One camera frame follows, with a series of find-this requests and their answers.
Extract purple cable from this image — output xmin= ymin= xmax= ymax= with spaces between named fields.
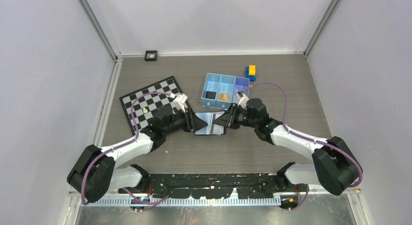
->
xmin=240 ymin=82 xmax=364 ymax=212
xmin=80 ymin=92 xmax=176 ymax=212

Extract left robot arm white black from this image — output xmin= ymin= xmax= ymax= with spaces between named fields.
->
xmin=67 ymin=106 xmax=208 ymax=205

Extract blue yellow toy blocks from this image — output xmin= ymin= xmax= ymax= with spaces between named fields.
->
xmin=245 ymin=65 xmax=257 ymax=82

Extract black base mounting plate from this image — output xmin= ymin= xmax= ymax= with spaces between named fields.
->
xmin=128 ymin=173 xmax=307 ymax=199

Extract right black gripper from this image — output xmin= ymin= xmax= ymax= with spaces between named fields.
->
xmin=213 ymin=103 xmax=258 ymax=130

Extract purple bin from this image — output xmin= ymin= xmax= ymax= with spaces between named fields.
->
xmin=232 ymin=76 xmax=250 ymax=104

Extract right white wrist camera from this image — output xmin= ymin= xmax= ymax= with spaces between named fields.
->
xmin=236 ymin=91 xmax=249 ymax=109

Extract small black square box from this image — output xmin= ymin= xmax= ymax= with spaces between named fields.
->
xmin=144 ymin=50 xmax=158 ymax=62

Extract black square item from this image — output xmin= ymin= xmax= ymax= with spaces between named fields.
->
xmin=205 ymin=91 xmax=216 ymax=100

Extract light blue bin middle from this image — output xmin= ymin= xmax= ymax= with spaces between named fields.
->
xmin=216 ymin=74 xmax=235 ymax=110

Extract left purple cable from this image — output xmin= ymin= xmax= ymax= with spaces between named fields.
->
xmin=80 ymin=92 xmax=176 ymax=212

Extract light blue bin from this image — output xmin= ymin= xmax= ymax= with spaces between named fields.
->
xmin=201 ymin=73 xmax=221 ymax=108
xmin=216 ymin=74 xmax=235 ymax=110

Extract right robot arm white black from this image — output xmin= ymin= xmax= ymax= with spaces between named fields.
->
xmin=213 ymin=98 xmax=363 ymax=195

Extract black white chessboard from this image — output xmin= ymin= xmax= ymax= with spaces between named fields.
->
xmin=120 ymin=75 xmax=183 ymax=136

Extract light blue bin left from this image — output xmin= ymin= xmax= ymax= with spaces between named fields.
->
xmin=201 ymin=73 xmax=221 ymax=108

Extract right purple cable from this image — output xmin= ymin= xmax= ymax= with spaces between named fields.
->
xmin=240 ymin=82 xmax=364 ymax=212

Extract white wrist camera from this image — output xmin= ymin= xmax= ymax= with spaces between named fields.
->
xmin=236 ymin=91 xmax=249 ymax=109
xmin=172 ymin=94 xmax=188 ymax=113

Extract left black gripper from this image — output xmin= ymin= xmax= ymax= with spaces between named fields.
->
xmin=163 ymin=107 xmax=207 ymax=135

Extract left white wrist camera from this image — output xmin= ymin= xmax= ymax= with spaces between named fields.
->
xmin=172 ymin=94 xmax=188 ymax=113

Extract orange square item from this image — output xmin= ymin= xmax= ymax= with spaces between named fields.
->
xmin=219 ymin=93 xmax=230 ymax=102

